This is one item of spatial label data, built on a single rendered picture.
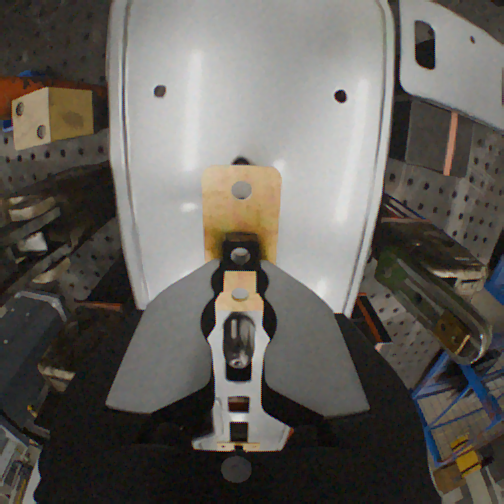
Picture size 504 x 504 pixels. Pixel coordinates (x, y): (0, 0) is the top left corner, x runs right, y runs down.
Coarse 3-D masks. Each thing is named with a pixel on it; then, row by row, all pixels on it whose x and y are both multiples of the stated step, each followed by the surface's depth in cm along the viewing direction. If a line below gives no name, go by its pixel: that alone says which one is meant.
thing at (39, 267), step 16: (16, 224) 12; (32, 224) 12; (0, 240) 10; (16, 240) 11; (0, 256) 11; (32, 256) 14; (48, 256) 14; (0, 272) 11; (16, 272) 12; (32, 272) 13; (0, 288) 11; (16, 288) 11; (0, 304) 10
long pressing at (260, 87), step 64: (128, 0) 11; (192, 0) 12; (256, 0) 12; (320, 0) 12; (384, 0) 12; (128, 64) 14; (192, 64) 15; (256, 64) 15; (320, 64) 15; (384, 64) 15; (128, 128) 17; (192, 128) 17; (256, 128) 17; (320, 128) 17; (384, 128) 17; (128, 192) 19; (192, 192) 19; (320, 192) 19; (128, 256) 21; (192, 256) 22; (320, 256) 22; (256, 320) 25; (256, 384) 31
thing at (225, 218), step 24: (216, 168) 12; (240, 168) 12; (264, 168) 12; (216, 192) 12; (264, 192) 12; (216, 216) 13; (240, 216) 13; (264, 216) 13; (216, 240) 13; (240, 240) 12; (264, 240) 13; (240, 264) 13
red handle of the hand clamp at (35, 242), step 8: (32, 232) 13; (40, 232) 14; (24, 240) 13; (32, 240) 13; (40, 240) 14; (48, 240) 14; (16, 248) 13; (24, 248) 13; (32, 248) 13; (40, 248) 14; (16, 256) 13; (24, 256) 13
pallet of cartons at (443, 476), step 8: (448, 464) 642; (456, 464) 627; (440, 472) 626; (448, 472) 608; (456, 472) 592; (440, 480) 602; (448, 480) 574; (464, 480) 542; (440, 488) 578; (448, 488) 541; (456, 488) 525
